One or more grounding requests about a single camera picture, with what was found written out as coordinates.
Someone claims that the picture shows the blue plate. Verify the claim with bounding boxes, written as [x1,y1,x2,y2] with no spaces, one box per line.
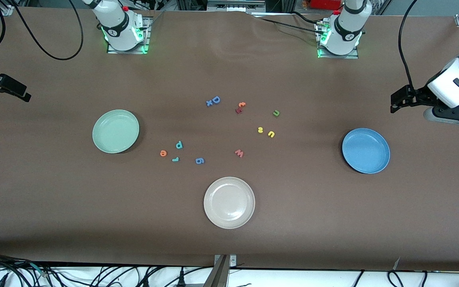
[341,128,391,175]

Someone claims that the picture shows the pale green plate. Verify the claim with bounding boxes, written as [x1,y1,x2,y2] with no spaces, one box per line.
[92,110,140,154]

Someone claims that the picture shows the red box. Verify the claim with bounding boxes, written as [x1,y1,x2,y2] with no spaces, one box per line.
[309,0,342,10]

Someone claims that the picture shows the beige plate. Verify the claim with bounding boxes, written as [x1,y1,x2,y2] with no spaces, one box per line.
[203,177,256,230]

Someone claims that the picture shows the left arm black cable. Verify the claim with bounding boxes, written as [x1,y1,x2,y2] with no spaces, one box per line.
[398,0,419,93]

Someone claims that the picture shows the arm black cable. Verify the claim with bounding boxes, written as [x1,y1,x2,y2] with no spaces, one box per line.
[12,0,84,61]
[398,0,419,93]

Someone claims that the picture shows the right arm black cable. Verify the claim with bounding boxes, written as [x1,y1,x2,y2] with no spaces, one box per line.
[12,0,84,61]

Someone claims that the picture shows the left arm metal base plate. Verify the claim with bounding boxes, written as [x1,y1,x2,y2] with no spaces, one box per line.
[316,20,359,59]

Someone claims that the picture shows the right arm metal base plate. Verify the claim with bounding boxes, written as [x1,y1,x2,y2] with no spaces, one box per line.
[107,16,151,54]

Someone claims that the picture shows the black cable on table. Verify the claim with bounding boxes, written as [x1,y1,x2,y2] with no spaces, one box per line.
[253,12,322,32]

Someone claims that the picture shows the aluminium frame rail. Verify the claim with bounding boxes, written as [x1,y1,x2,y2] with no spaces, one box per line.
[176,0,296,12]

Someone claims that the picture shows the metal table edge bracket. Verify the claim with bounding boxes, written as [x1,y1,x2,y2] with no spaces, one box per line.
[204,254,237,287]

